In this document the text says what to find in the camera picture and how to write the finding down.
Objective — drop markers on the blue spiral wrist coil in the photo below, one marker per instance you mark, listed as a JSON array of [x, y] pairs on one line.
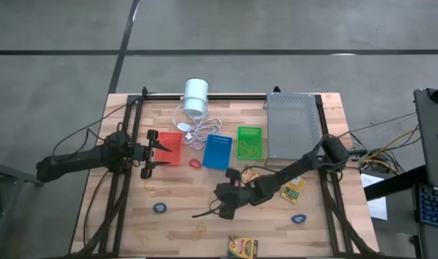
[[292, 219], [154, 208]]

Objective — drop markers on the green plastic basket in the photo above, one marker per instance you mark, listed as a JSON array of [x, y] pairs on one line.
[[250, 132]]

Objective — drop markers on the white paper sheet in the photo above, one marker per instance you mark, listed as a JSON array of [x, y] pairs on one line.
[[378, 210]]

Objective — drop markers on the black desk beam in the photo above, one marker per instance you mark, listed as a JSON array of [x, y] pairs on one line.
[[395, 183]]

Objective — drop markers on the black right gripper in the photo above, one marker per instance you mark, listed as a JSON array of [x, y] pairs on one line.
[[233, 196]]

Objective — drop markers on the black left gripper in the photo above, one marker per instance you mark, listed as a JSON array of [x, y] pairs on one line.
[[141, 153]]

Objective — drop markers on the grey metal stand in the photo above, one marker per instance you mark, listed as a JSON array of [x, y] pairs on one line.
[[10, 174]]

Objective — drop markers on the white cylindrical device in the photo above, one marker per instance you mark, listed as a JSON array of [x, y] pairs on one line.
[[196, 95]]

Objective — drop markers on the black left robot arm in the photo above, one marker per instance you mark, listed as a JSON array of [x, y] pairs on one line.
[[78, 158]]

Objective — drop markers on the grey metal panel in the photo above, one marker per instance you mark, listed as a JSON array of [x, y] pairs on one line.
[[429, 144]]

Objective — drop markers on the Crayola crayon box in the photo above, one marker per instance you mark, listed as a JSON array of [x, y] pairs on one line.
[[248, 177], [242, 248]]

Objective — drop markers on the black table frame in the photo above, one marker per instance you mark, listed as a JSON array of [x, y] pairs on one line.
[[240, 97]]

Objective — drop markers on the grey perforated metal shelf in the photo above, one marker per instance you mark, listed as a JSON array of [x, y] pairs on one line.
[[292, 122]]

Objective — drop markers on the blue plastic basket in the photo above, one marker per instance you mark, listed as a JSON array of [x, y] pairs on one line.
[[217, 153]]

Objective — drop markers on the orange-red plastic basket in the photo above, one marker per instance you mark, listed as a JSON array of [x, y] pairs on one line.
[[172, 156]]

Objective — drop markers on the backlit black keyboard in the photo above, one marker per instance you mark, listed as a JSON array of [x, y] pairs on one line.
[[434, 206]]

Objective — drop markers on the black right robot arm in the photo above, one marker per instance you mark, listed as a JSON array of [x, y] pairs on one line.
[[287, 172]]

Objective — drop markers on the small yellow green crayon box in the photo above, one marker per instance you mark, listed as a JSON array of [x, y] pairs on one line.
[[293, 192]]

